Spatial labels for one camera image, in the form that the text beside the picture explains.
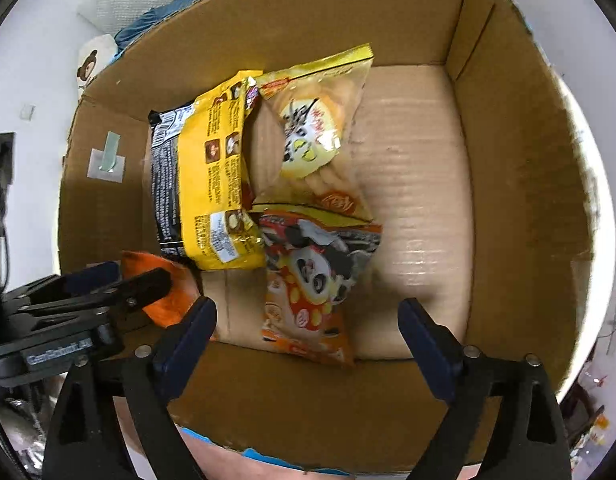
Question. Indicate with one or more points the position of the plain orange snack packet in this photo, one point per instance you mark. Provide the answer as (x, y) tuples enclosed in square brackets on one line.
[(175, 302)]

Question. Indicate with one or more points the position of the cardboard box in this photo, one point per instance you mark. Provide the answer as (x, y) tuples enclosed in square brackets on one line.
[(513, 185)]

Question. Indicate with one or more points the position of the blue bed sheet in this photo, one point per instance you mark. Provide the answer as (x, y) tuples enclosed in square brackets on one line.
[(148, 22)]

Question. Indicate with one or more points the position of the bear print pillow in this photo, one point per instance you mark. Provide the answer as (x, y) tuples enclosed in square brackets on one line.
[(93, 62)]

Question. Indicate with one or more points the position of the yellow and black snack packet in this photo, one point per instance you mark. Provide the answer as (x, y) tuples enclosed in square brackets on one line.
[(208, 175)]

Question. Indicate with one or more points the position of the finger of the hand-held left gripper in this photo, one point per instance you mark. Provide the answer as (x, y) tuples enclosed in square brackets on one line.
[(95, 275), (138, 287)]

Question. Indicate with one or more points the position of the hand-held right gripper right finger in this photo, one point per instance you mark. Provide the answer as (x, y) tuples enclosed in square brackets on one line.
[(430, 345)]

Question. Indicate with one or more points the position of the orange panda snack packet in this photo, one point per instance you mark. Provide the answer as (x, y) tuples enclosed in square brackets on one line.
[(308, 280)]

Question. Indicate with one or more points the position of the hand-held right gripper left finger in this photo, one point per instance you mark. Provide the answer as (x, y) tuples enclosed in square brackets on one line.
[(188, 340)]

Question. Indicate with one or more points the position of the yellow panda snack packet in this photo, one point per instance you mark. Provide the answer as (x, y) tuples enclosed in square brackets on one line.
[(313, 125)]

